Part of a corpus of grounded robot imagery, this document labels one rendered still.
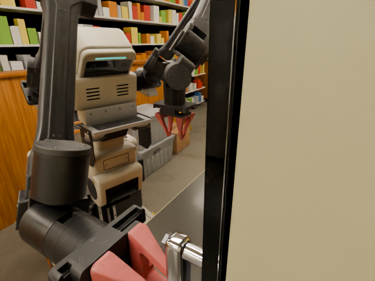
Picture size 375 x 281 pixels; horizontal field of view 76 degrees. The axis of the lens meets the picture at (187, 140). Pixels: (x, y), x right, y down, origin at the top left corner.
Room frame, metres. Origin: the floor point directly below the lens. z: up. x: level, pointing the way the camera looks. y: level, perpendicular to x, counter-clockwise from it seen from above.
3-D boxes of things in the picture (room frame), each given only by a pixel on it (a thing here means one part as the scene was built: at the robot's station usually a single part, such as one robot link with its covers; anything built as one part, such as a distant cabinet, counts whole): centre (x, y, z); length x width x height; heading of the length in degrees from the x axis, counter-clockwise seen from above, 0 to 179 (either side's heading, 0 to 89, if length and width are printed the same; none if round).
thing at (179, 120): (0.62, 0.03, 1.13); 0.07 x 0.07 x 0.09; 58
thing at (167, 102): (0.63, 0.03, 1.20); 0.10 x 0.07 x 0.07; 58
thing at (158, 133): (2.48, 0.47, 0.49); 0.60 x 0.42 x 0.33; 149
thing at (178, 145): (3.02, 0.19, 0.14); 0.41 x 0.32 x 0.28; 155
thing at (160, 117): (0.63, 0.04, 1.13); 0.07 x 0.07 x 0.09; 58
